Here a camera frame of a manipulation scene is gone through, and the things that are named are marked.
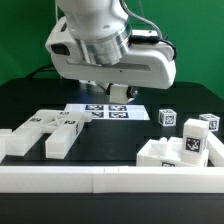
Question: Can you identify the paper sheet with tags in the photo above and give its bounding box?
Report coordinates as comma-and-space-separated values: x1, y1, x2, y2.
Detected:
65, 104, 150, 120

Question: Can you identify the white left fence rail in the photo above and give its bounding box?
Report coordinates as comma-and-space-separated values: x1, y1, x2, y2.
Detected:
0, 129, 12, 163

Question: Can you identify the white tagged cube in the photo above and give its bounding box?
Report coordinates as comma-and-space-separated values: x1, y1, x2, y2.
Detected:
199, 113, 220, 131
158, 109, 177, 127

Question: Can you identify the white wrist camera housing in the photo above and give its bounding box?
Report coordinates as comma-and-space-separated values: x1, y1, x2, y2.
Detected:
45, 17, 80, 57

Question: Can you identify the white front fence rail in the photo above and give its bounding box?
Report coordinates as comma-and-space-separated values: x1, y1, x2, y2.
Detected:
0, 166, 224, 193

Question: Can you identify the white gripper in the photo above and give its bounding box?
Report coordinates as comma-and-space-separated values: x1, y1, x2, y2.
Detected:
49, 39, 176, 89

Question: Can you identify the white tagged cube far right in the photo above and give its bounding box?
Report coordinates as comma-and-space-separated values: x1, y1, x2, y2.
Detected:
199, 113, 220, 131

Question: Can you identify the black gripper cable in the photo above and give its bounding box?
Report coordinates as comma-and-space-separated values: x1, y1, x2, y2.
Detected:
119, 0, 178, 61

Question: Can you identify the white tagged cube middle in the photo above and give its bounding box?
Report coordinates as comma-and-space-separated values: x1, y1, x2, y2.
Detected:
158, 109, 177, 127

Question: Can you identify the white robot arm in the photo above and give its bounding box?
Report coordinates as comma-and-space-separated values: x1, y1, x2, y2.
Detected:
46, 0, 176, 89

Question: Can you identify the white chair seat plate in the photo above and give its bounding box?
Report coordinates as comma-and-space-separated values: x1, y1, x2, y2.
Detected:
136, 137, 209, 167

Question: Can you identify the black cable on table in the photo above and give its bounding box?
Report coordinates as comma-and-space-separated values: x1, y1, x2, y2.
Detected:
25, 64, 59, 80

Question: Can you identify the white chair back part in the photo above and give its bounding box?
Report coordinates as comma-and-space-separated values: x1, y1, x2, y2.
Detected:
7, 109, 92, 159

